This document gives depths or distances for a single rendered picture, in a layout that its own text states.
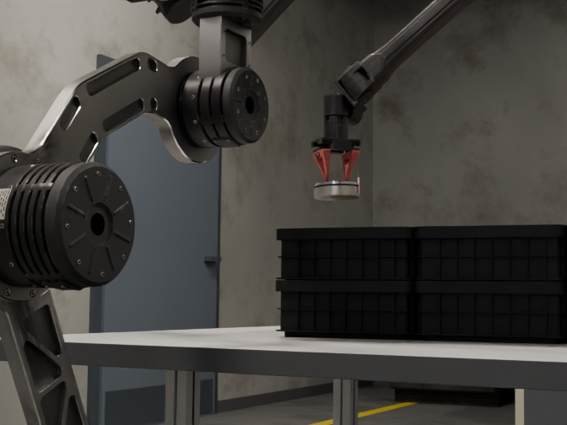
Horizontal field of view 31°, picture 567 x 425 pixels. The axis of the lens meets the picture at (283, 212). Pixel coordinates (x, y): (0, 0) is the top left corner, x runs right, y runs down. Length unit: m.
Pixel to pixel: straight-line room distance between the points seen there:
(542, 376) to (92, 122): 0.79
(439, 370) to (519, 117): 7.59
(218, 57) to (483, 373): 0.75
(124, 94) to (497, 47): 7.62
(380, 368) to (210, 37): 0.70
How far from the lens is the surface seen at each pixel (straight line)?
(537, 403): 4.37
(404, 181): 9.27
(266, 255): 7.52
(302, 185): 8.07
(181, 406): 2.39
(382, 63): 2.31
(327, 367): 1.56
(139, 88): 1.76
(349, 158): 2.32
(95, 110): 1.66
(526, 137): 8.97
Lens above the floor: 0.78
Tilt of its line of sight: 5 degrees up
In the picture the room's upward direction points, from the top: 1 degrees clockwise
